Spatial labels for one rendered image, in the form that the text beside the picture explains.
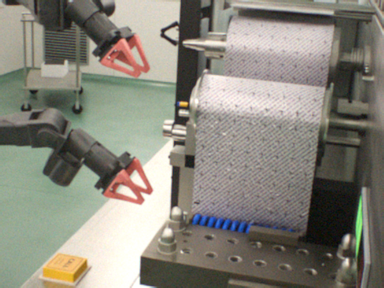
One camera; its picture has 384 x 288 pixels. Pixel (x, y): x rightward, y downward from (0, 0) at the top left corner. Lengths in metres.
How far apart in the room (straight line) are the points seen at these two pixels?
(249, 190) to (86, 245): 0.42
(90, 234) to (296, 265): 0.55
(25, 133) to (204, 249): 0.43
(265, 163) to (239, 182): 0.07
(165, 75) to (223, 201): 5.91
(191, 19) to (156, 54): 5.60
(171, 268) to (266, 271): 0.17
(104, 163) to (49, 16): 0.33
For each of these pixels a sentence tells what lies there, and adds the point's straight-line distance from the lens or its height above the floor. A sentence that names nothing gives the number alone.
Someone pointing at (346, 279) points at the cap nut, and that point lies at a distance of 1.05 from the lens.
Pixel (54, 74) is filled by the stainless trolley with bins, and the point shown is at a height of 0.30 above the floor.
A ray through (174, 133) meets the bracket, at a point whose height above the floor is 1.18.
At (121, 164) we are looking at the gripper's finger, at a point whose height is 1.13.
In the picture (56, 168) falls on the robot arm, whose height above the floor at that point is 1.10.
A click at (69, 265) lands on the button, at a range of 1.26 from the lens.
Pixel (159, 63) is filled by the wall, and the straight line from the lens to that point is 7.08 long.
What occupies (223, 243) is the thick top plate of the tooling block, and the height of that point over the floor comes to 1.03.
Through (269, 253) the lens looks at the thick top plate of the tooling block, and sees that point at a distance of 1.11.
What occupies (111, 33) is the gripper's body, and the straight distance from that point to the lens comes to 1.20.
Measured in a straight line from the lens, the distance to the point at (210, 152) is 1.17.
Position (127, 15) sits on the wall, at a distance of 7.13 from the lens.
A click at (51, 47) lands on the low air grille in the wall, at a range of 7.58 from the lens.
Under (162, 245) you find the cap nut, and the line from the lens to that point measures 1.07.
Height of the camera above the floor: 1.55
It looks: 18 degrees down
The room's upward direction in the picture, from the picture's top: 4 degrees clockwise
